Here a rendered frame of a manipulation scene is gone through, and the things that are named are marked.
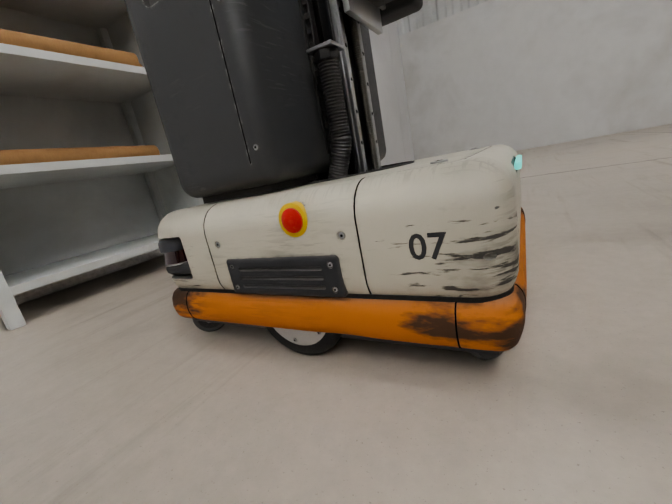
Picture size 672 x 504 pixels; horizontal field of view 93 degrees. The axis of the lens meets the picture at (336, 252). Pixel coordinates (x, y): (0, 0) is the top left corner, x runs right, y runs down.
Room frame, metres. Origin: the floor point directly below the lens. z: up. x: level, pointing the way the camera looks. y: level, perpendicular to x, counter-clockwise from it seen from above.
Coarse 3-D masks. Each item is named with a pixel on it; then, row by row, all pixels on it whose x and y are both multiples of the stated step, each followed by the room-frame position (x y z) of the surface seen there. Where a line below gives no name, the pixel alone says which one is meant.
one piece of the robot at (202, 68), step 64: (128, 0) 0.64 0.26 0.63; (192, 0) 0.56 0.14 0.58; (256, 0) 0.57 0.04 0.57; (320, 0) 0.69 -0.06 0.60; (192, 64) 0.58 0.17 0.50; (256, 64) 0.54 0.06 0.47; (320, 64) 0.62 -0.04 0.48; (192, 128) 0.60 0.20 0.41; (256, 128) 0.53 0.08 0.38; (320, 128) 0.67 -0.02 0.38; (192, 192) 0.64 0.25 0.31; (256, 192) 0.58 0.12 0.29
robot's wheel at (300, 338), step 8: (272, 328) 0.53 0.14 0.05; (280, 328) 0.52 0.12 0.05; (280, 336) 0.52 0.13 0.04; (288, 336) 0.51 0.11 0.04; (296, 336) 0.50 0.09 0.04; (304, 336) 0.49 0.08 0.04; (312, 336) 0.48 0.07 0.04; (320, 336) 0.47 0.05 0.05; (328, 336) 0.47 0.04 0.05; (336, 336) 0.46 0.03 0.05; (288, 344) 0.51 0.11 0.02; (296, 344) 0.50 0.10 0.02; (304, 344) 0.49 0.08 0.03; (312, 344) 0.49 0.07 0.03; (320, 344) 0.48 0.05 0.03; (328, 344) 0.47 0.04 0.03; (304, 352) 0.50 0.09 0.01; (312, 352) 0.49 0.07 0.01; (320, 352) 0.48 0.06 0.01
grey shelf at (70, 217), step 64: (0, 0) 1.61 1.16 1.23; (64, 0) 1.68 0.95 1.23; (0, 64) 1.29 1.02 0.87; (64, 64) 1.39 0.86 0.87; (0, 128) 1.50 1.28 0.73; (64, 128) 1.69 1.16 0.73; (0, 192) 1.43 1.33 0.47; (64, 192) 1.61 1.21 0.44; (128, 192) 1.85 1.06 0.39; (0, 256) 1.36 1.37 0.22; (64, 256) 1.53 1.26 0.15; (128, 256) 1.35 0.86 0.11
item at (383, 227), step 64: (320, 192) 0.46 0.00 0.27; (384, 192) 0.40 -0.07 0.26; (448, 192) 0.35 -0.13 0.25; (512, 192) 0.35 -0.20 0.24; (192, 256) 0.60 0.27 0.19; (256, 256) 0.51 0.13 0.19; (320, 256) 0.44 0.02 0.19; (384, 256) 0.39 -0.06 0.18; (448, 256) 0.35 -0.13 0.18; (512, 256) 0.34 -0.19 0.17; (256, 320) 0.53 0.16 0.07; (320, 320) 0.45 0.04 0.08; (384, 320) 0.39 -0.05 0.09; (448, 320) 0.35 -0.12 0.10; (512, 320) 0.32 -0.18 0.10
